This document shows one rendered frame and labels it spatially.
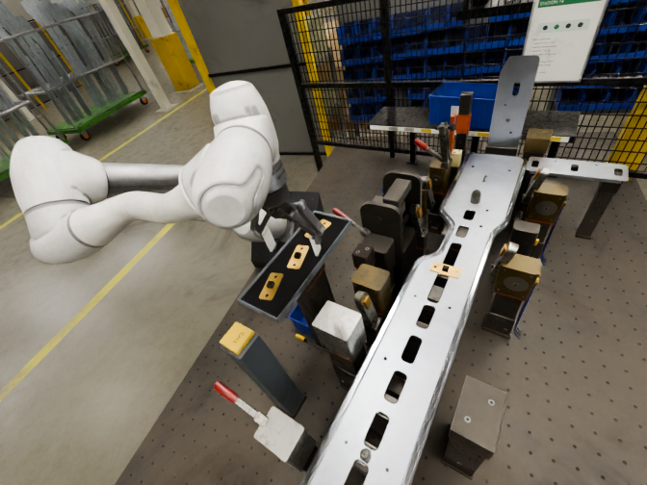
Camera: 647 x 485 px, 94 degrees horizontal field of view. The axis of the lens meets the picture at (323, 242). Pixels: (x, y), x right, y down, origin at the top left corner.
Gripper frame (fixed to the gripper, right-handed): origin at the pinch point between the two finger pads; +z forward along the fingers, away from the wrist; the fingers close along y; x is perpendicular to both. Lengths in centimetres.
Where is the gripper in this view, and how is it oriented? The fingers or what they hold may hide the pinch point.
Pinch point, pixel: (294, 247)
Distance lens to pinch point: 81.6
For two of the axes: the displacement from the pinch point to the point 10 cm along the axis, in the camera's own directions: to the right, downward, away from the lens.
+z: 2.1, 6.9, 6.9
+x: 2.9, -7.2, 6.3
